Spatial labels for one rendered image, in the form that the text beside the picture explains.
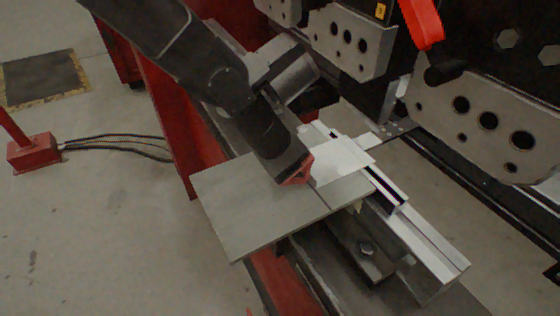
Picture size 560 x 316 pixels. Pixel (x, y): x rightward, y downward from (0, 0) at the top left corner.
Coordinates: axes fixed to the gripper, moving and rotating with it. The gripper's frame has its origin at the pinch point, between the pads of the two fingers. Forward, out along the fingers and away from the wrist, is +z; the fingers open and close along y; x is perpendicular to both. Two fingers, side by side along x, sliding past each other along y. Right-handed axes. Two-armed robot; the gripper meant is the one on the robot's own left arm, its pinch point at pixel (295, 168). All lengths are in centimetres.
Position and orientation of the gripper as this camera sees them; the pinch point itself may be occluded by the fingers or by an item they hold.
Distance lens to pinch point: 51.7
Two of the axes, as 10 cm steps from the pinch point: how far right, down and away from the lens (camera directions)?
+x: -7.7, 6.4, 0.2
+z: 4.0, 4.6, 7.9
